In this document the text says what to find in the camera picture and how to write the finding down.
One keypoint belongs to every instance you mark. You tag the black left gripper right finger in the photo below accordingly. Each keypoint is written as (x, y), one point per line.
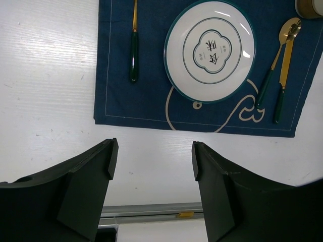
(239, 205)

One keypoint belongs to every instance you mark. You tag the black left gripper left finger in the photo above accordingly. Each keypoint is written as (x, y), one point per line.
(61, 203)

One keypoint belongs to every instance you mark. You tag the gold fork green handle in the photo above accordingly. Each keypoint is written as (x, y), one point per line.
(134, 71)

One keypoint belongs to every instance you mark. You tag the gold knife green handle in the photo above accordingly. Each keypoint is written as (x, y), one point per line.
(283, 80)

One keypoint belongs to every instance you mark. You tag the blue whale placemat cloth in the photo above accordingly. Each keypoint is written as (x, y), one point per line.
(153, 103)

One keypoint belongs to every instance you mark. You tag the small metal cup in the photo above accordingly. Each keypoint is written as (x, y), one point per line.
(309, 9)

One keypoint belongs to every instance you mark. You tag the front aluminium rail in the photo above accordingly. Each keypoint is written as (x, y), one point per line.
(117, 215)

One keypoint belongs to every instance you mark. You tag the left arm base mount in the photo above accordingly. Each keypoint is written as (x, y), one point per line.
(107, 234)

